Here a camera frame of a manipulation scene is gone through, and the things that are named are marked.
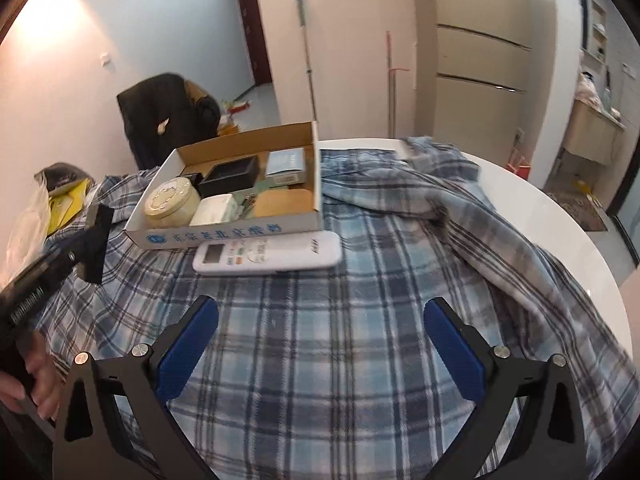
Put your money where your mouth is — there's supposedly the person's left hand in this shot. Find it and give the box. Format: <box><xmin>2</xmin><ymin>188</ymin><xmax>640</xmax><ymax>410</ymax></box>
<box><xmin>0</xmin><ymin>331</ymin><xmax>65</xmax><ymax>422</ymax></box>

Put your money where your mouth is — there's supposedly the red box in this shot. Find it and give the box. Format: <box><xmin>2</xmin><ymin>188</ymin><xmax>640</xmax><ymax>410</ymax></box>
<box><xmin>506</xmin><ymin>152</ymin><xmax>532</xmax><ymax>181</ymax></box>

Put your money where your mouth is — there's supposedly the wall niche shelf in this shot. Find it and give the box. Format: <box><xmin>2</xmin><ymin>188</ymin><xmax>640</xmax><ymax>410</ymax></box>
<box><xmin>587</xmin><ymin>0</ymin><xmax>608</xmax><ymax>61</ymax></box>

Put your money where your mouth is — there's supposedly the white remote control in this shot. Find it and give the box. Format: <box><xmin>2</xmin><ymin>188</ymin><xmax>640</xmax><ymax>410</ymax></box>
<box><xmin>192</xmin><ymin>230</ymin><xmax>343</xmax><ymax>276</ymax></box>

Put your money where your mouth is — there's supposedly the chair with black jacket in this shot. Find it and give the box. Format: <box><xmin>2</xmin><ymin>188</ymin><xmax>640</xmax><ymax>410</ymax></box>
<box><xmin>116</xmin><ymin>73</ymin><xmax>221</xmax><ymax>168</ymax></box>

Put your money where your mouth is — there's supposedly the beige vanity cabinet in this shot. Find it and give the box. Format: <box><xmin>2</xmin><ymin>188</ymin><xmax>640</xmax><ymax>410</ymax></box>
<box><xmin>562</xmin><ymin>100</ymin><xmax>626</xmax><ymax>167</ymax></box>

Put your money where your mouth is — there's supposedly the grey box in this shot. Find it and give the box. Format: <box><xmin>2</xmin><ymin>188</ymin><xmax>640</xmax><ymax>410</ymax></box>
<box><xmin>264</xmin><ymin>147</ymin><xmax>307</xmax><ymax>185</ymax></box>

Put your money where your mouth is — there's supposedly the grey bag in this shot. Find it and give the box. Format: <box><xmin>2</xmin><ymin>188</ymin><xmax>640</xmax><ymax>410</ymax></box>
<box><xmin>34</xmin><ymin>162</ymin><xmax>93</xmax><ymax>196</ymax></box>

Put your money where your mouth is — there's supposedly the black box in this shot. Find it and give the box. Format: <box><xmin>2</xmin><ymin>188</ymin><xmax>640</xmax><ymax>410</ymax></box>
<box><xmin>198</xmin><ymin>155</ymin><xmax>261</xmax><ymax>198</ymax></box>

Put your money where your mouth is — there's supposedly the patterned door mat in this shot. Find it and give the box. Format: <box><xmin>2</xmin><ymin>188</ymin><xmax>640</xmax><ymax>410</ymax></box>
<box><xmin>544</xmin><ymin>187</ymin><xmax>608</xmax><ymax>233</ymax></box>

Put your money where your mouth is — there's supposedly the yellow bag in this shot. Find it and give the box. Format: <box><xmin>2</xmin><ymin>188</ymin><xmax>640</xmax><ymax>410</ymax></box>
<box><xmin>47</xmin><ymin>180</ymin><xmax>91</xmax><ymax>236</ymax></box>

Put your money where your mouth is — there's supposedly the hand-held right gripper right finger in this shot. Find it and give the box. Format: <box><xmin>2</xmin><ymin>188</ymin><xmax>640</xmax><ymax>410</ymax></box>
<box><xmin>423</xmin><ymin>297</ymin><xmax>588</xmax><ymax>480</ymax></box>

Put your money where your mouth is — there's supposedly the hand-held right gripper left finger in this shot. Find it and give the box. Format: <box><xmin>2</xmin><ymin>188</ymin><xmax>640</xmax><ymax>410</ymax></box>
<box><xmin>52</xmin><ymin>295</ymin><xmax>221</xmax><ymax>480</ymax></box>

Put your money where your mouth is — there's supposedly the beige refrigerator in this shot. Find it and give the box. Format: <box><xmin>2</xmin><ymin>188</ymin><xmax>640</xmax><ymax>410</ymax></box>
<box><xmin>412</xmin><ymin>0</ymin><xmax>533</xmax><ymax>143</ymax></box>

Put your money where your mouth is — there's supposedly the brown cloth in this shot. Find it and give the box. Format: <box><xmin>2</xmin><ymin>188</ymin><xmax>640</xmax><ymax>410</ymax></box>
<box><xmin>182</xmin><ymin>79</ymin><xmax>211</xmax><ymax>106</ymax></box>

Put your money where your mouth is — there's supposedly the pink dustpan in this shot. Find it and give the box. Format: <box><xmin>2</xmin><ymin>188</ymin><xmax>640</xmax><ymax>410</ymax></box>
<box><xmin>390</xmin><ymin>67</ymin><xmax>411</xmax><ymax>138</ymax></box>

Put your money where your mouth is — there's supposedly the black-framed glass door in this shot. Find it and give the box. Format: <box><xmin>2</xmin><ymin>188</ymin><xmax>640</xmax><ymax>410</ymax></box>
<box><xmin>609</xmin><ymin>125</ymin><xmax>640</xmax><ymax>268</ymax></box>

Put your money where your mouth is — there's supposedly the small white box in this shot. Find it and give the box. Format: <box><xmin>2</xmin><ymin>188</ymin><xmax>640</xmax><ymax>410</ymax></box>
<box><xmin>190</xmin><ymin>193</ymin><xmax>237</xmax><ymax>227</ymax></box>

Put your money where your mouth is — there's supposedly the blue plaid blanket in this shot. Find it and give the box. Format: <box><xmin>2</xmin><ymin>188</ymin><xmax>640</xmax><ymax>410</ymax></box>
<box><xmin>37</xmin><ymin>136</ymin><xmax>631</xmax><ymax>480</ymax></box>

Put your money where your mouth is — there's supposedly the pile of clothes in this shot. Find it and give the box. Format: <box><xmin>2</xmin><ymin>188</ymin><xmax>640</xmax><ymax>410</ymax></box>
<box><xmin>575</xmin><ymin>67</ymin><xmax>608</xmax><ymax>106</ymax></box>

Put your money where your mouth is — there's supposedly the dark brown door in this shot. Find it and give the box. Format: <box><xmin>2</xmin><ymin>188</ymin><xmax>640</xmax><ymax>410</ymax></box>
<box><xmin>235</xmin><ymin>0</ymin><xmax>273</xmax><ymax>86</ymax></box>

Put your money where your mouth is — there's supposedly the grey mop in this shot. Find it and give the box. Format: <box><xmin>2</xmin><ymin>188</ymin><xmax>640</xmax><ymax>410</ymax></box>
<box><xmin>295</xmin><ymin>0</ymin><xmax>319</xmax><ymax>123</ymax></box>

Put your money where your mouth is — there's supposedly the round rabbit-print tin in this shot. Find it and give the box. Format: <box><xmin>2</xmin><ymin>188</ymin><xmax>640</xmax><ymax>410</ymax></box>
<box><xmin>144</xmin><ymin>176</ymin><xmax>201</xmax><ymax>228</ymax></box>

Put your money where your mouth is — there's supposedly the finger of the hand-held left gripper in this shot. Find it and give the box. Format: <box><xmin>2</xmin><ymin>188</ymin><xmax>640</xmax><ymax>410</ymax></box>
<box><xmin>75</xmin><ymin>204</ymin><xmax>115</xmax><ymax>283</ymax></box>

